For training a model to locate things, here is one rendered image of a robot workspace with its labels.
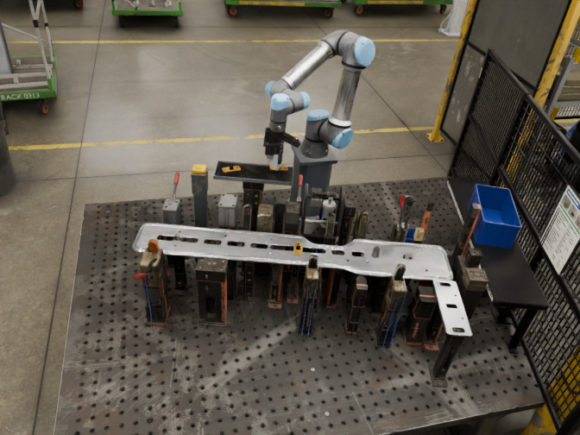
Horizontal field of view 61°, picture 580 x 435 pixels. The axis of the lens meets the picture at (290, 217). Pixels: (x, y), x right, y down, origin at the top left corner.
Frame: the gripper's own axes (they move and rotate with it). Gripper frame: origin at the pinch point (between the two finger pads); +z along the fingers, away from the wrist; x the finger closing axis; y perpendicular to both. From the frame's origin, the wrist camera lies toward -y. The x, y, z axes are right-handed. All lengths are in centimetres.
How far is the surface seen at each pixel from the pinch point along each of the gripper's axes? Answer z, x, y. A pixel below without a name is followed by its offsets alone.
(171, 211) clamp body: 16, 12, 49
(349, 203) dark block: 7.4, 19.1, -30.8
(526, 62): 6, -144, -213
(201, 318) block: 47, 49, 37
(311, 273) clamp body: 14, 55, -7
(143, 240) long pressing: 21, 25, 60
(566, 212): -20, 60, -103
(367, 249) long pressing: 18, 38, -37
